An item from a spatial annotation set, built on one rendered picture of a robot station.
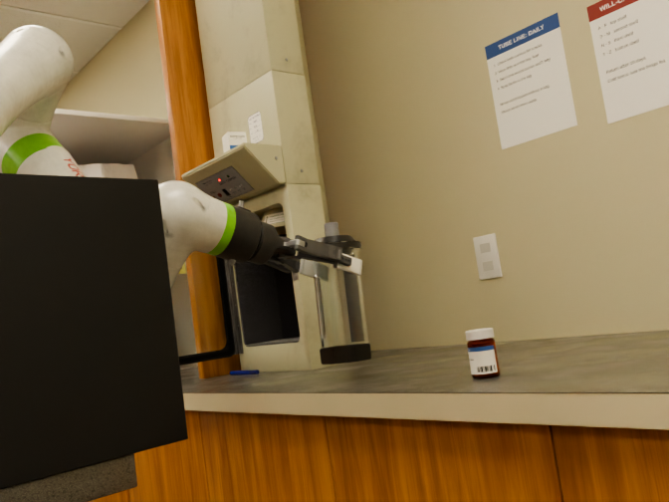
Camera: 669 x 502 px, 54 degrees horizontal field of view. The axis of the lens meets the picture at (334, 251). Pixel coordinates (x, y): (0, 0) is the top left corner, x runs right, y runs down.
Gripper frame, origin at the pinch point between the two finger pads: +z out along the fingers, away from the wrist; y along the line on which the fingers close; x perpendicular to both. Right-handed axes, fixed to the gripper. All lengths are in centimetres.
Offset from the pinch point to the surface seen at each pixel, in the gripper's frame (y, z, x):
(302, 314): 33.5, 19.5, 2.0
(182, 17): 70, -10, -86
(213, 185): 56, 1, -32
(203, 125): 70, 2, -55
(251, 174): 39.0, 2.3, -31.0
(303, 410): -0.8, -4.5, 27.6
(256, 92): 40, 1, -55
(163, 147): 173, 36, -92
